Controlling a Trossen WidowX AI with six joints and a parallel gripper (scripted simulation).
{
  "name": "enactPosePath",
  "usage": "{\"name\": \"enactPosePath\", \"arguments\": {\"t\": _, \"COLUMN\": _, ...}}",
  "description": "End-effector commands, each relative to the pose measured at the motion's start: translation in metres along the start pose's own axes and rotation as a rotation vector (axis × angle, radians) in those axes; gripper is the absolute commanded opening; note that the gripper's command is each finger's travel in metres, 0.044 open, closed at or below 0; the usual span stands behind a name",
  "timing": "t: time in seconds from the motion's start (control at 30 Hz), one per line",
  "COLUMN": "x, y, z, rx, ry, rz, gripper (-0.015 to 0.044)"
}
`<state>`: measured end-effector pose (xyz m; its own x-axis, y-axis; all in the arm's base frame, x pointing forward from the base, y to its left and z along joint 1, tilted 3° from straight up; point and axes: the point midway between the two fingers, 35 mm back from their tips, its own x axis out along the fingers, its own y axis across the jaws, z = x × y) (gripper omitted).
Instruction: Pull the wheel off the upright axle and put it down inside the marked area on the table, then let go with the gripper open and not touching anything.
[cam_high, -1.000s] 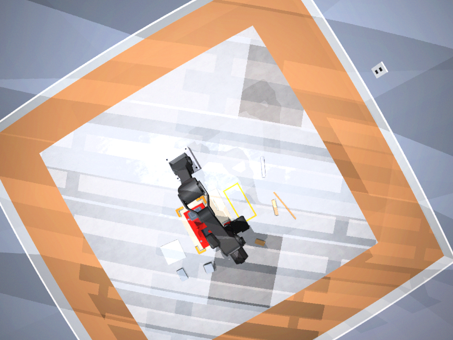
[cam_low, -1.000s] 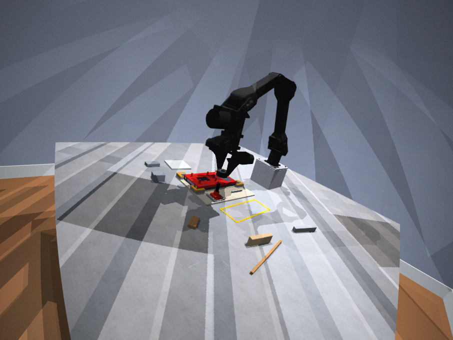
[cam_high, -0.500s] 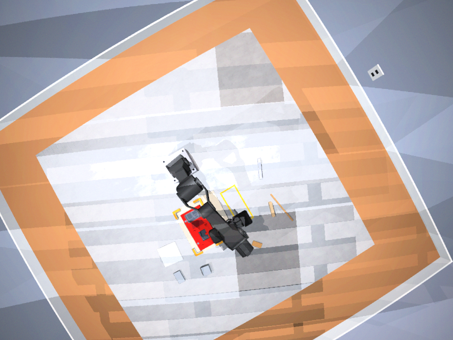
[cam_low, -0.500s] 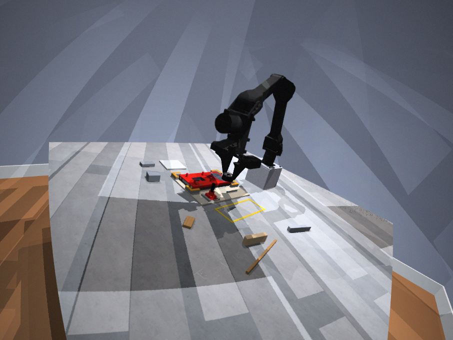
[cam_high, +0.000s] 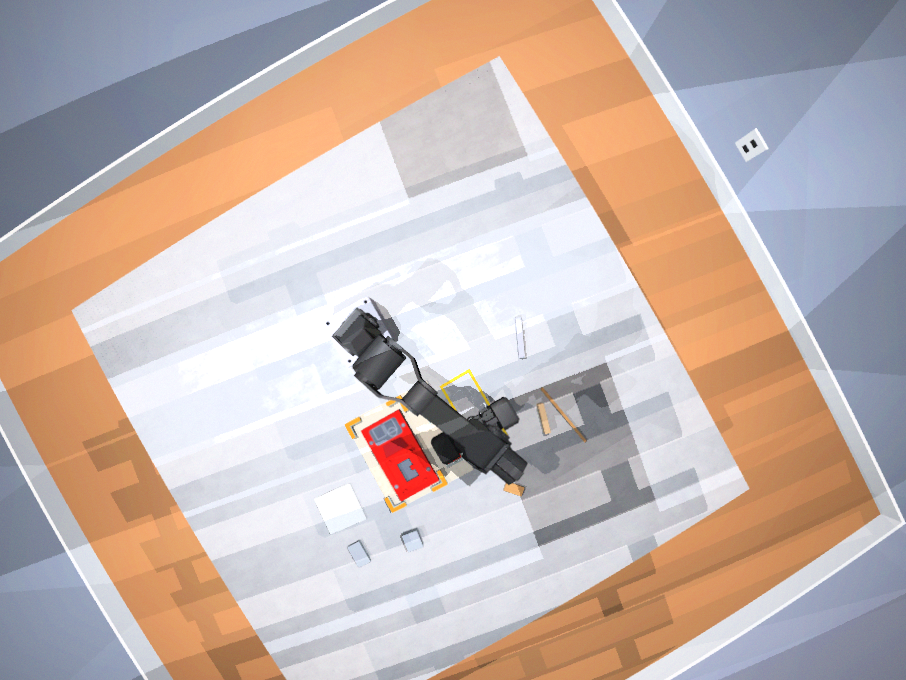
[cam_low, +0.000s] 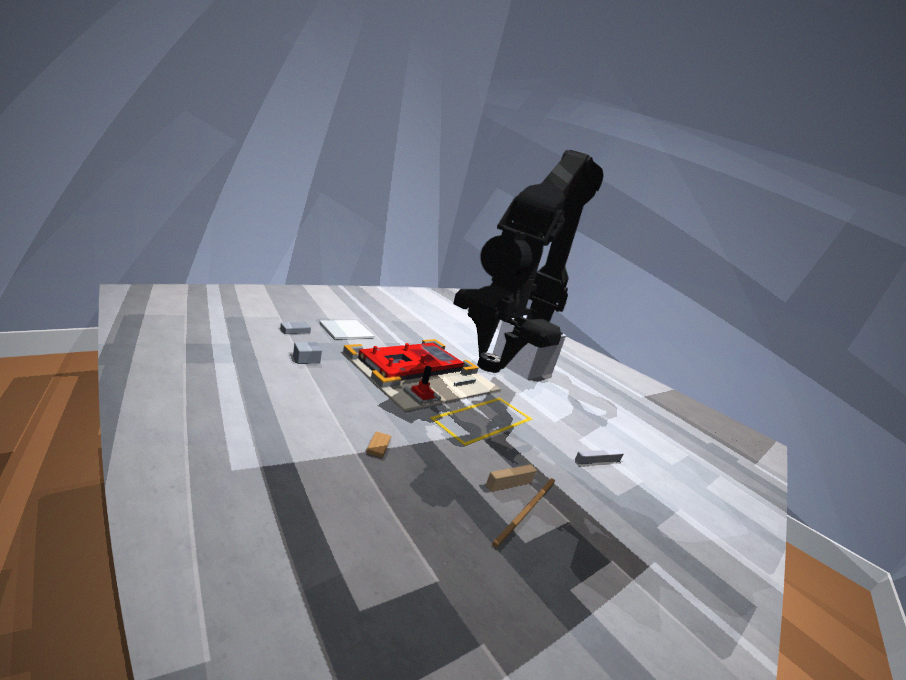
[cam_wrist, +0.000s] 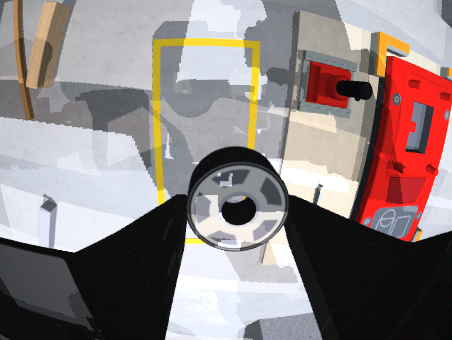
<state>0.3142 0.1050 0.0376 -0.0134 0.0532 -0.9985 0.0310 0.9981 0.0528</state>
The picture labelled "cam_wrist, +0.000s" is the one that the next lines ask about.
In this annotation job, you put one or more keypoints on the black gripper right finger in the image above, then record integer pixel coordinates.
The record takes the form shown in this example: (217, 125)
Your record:
(362, 284)

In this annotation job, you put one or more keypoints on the yellow rectangular outline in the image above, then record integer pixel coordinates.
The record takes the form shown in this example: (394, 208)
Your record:
(157, 96)

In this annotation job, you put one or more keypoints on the black wheel with grey rim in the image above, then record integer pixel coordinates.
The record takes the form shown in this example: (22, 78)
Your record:
(227, 173)

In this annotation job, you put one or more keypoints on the tan wooden block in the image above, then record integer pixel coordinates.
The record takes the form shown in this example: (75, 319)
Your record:
(48, 36)

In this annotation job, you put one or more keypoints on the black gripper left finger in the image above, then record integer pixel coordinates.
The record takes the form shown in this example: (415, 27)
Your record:
(119, 288)

